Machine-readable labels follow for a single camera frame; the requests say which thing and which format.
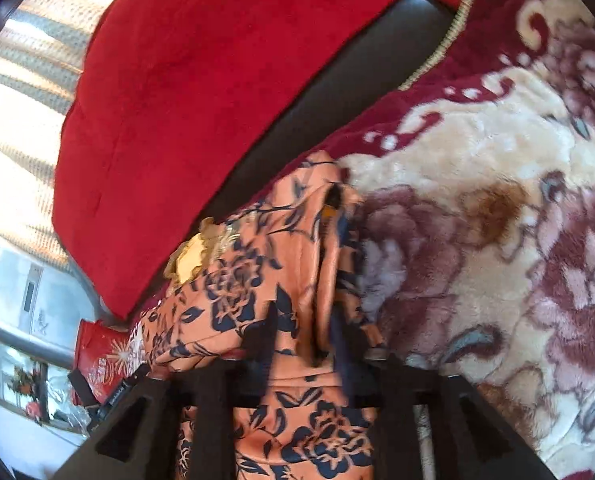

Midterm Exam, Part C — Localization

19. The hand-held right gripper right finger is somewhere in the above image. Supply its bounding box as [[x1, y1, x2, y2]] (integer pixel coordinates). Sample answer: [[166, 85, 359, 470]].
[[333, 310, 555, 480]]

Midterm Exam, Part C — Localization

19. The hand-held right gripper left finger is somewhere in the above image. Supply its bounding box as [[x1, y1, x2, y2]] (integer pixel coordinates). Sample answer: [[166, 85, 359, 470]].
[[62, 304, 280, 480]]

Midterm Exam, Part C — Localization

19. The orange floral garment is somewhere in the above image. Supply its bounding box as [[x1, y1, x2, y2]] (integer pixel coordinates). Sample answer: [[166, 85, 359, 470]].
[[128, 150, 393, 480]]

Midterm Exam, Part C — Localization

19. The red snack bucket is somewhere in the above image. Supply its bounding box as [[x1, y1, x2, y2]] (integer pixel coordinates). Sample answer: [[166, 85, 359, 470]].
[[72, 319, 152, 407]]

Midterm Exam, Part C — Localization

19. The clear plastic bag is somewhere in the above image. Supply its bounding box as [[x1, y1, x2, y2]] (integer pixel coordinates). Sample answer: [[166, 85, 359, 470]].
[[45, 374, 94, 432]]

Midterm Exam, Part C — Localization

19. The floral plush blanket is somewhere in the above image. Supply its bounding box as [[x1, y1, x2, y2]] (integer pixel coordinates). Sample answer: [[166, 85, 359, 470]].
[[142, 0, 595, 480]]

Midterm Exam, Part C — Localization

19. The red cloth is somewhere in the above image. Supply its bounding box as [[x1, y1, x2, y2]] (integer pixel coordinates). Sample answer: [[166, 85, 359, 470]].
[[50, 0, 464, 322]]

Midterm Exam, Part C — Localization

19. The dark brown sofa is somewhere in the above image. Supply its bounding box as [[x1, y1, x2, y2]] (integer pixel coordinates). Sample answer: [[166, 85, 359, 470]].
[[94, 0, 467, 332]]

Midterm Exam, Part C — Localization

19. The white patterned curtain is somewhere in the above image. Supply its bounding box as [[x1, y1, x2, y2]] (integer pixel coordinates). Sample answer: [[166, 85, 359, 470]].
[[0, 0, 149, 266]]

